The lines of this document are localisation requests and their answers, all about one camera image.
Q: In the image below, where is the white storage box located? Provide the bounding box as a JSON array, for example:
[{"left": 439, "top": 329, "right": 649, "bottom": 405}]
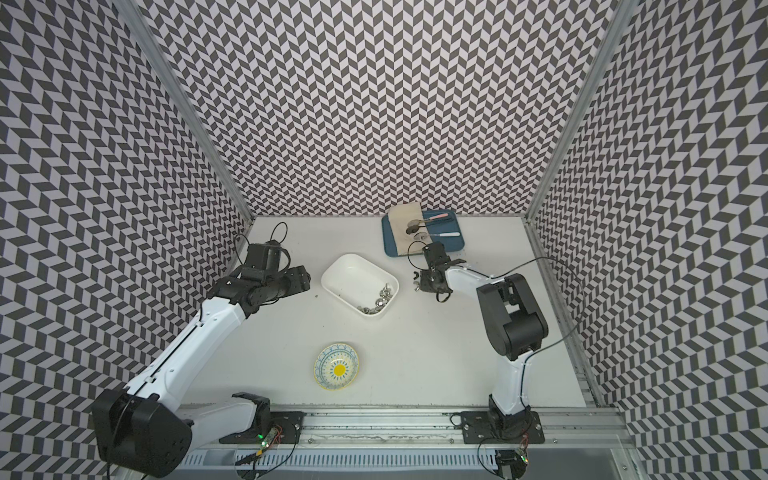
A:
[{"left": 321, "top": 253, "right": 400, "bottom": 318}]

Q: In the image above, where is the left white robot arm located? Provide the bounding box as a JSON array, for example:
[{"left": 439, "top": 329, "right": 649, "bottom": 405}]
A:
[{"left": 91, "top": 266, "right": 311, "bottom": 478}]

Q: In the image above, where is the pink handled spoon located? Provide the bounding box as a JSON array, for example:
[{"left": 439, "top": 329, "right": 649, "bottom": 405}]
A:
[{"left": 409, "top": 212, "right": 450, "bottom": 225}]

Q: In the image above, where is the beige cloth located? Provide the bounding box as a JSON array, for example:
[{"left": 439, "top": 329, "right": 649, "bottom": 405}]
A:
[{"left": 387, "top": 202, "right": 423, "bottom": 251}]

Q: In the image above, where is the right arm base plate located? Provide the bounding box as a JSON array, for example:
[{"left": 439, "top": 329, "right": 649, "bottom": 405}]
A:
[{"left": 459, "top": 410, "right": 545, "bottom": 445}]

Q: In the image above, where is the dark handled spoon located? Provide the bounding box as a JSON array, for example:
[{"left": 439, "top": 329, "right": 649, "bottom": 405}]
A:
[{"left": 405, "top": 220, "right": 433, "bottom": 235}]

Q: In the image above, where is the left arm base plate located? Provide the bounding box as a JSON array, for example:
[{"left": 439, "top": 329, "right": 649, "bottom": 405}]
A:
[{"left": 218, "top": 411, "right": 305, "bottom": 445}]

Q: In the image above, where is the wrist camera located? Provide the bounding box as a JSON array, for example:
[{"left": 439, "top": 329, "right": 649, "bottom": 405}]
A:
[
  {"left": 244, "top": 240, "right": 283, "bottom": 272},
  {"left": 422, "top": 242, "right": 451, "bottom": 269}
]

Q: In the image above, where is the aluminium rail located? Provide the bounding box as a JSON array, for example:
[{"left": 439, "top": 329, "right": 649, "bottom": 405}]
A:
[{"left": 179, "top": 405, "right": 631, "bottom": 450}]

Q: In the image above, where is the teal tray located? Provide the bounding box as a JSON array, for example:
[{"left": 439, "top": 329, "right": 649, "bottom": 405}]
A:
[{"left": 381, "top": 209, "right": 465, "bottom": 257}]

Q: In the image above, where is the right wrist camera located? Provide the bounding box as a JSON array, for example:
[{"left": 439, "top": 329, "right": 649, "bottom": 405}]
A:
[{"left": 422, "top": 242, "right": 451, "bottom": 269}]

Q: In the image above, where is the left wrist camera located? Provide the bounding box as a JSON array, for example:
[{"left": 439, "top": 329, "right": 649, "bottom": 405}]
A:
[{"left": 244, "top": 240, "right": 283, "bottom": 272}]

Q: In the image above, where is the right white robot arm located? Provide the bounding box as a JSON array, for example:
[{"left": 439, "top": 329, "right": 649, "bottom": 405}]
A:
[{"left": 413, "top": 260, "right": 549, "bottom": 440}]

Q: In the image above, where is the silver wing nut pile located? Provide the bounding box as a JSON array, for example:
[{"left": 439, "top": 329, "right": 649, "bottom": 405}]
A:
[{"left": 357, "top": 284, "right": 394, "bottom": 316}]

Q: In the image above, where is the yellow patterned bowl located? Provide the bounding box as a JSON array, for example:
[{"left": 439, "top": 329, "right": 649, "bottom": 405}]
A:
[{"left": 313, "top": 343, "right": 360, "bottom": 391}]

